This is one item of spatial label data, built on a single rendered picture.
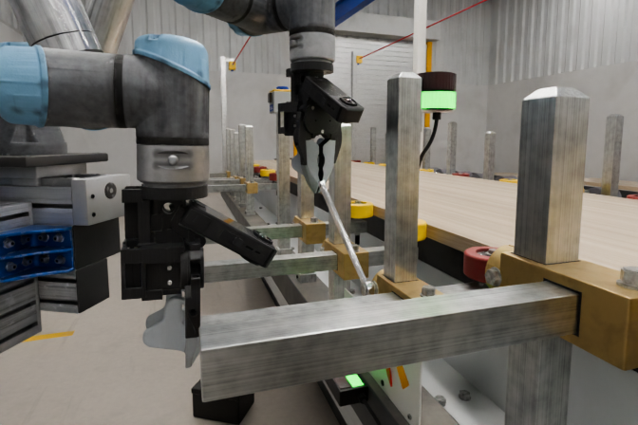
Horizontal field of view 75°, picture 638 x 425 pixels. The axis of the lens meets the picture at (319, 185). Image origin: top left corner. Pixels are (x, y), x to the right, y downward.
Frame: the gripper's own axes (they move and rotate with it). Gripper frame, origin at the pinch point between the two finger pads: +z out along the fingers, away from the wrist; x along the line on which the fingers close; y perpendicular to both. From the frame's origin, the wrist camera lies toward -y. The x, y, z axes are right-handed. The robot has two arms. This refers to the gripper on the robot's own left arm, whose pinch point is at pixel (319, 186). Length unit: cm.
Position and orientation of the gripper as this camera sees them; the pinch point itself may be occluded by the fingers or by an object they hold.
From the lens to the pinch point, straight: 69.1
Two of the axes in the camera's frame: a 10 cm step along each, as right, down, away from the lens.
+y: -6.1, -1.0, 7.8
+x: -7.9, 0.7, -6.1
